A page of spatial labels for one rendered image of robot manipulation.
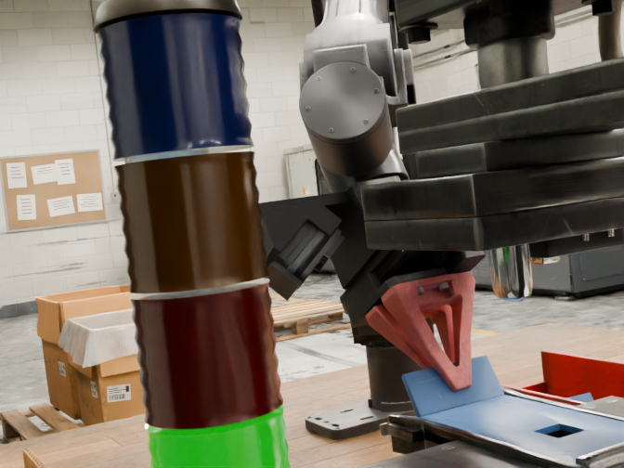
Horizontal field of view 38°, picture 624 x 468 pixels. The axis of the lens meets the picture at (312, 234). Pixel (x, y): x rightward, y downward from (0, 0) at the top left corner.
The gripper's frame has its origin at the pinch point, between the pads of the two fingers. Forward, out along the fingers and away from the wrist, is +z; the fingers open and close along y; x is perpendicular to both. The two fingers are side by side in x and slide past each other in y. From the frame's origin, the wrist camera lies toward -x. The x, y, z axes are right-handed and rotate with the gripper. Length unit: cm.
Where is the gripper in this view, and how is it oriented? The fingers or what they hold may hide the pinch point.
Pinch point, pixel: (455, 379)
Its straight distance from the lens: 61.6
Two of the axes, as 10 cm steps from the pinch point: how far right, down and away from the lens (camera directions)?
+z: 3.4, 8.6, -3.8
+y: 3.6, -5.0, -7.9
